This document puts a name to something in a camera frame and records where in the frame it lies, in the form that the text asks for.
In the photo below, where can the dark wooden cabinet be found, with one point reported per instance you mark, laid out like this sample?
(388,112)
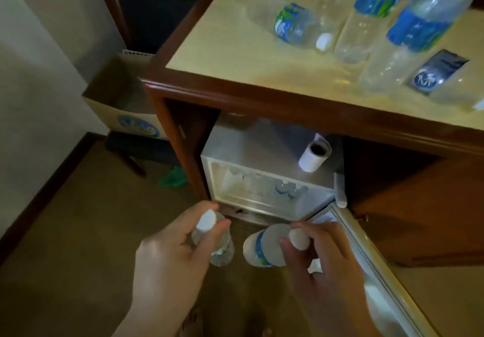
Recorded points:
(302,110)

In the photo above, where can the green plastic bag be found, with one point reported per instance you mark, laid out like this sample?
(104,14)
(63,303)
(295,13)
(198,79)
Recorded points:
(174,178)

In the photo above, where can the large blue label water bottle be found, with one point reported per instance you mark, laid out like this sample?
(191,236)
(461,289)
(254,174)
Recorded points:
(412,30)
(295,23)
(363,26)

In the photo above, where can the person's left foot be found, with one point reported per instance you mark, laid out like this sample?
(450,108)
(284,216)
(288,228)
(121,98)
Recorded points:
(191,323)

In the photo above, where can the white paper roll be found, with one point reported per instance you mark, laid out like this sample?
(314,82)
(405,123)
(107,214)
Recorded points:
(312,157)

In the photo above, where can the cardboard box blue print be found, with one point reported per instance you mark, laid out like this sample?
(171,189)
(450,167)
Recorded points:
(113,94)

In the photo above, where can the white mini fridge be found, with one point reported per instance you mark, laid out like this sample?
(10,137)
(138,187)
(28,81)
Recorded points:
(264,144)

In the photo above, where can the person's left hand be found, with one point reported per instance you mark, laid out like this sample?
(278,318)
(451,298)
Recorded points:
(170,265)

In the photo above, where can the person's right hand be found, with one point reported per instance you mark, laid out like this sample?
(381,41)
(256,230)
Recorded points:
(325,284)

